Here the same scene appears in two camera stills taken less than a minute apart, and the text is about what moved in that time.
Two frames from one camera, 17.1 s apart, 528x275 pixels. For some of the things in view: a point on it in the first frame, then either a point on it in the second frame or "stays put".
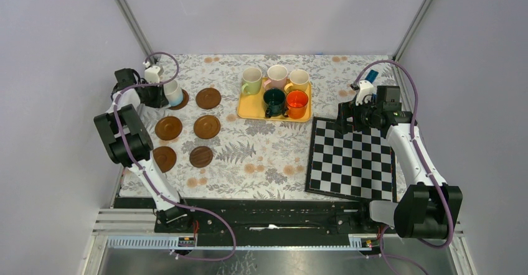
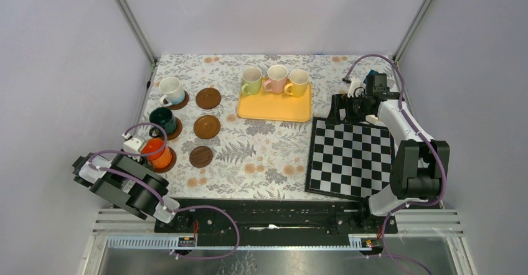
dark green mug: x=274 y=102 -> x=164 y=118
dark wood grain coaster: x=201 y=156 stays put
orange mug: x=297 y=102 -> x=155 y=151
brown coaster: x=185 y=101 stays put
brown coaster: x=208 y=98 stays put
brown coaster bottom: x=165 y=158 stays put
